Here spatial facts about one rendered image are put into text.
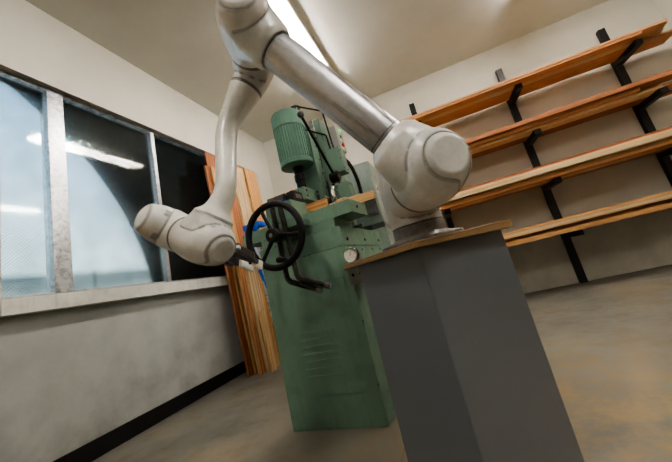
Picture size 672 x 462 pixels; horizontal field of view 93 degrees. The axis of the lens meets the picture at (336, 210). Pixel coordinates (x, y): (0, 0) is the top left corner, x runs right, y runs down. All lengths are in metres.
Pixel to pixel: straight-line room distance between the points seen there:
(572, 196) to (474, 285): 3.21
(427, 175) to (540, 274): 3.25
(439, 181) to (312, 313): 0.94
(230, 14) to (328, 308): 1.09
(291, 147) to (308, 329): 0.88
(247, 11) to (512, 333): 1.00
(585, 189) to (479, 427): 3.41
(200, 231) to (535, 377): 0.87
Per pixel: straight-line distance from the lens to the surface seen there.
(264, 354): 2.94
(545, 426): 1.01
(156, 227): 0.91
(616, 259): 4.07
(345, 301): 1.38
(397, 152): 0.74
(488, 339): 0.88
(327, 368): 1.48
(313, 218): 1.43
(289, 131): 1.71
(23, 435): 2.22
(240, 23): 0.90
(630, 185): 4.19
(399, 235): 0.93
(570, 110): 3.72
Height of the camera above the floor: 0.57
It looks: 12 degrees up
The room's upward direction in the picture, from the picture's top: 14 degrees counter-clockwise
